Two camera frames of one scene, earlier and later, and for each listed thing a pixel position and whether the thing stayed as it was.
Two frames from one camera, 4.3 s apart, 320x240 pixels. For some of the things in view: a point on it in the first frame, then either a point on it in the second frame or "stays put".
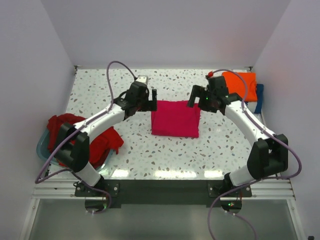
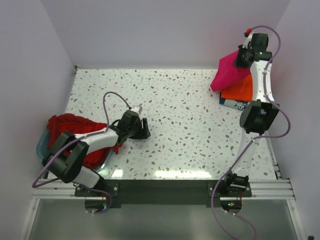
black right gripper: x=196 y=92 to x=238 y=62
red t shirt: x=100 y=146 stays put
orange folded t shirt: x=236 y=84 stays put
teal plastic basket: x=43 y=148 stays put
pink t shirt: x=175 y=118 to x=228 y=73
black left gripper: x=150 y=105 to x=143 y=133
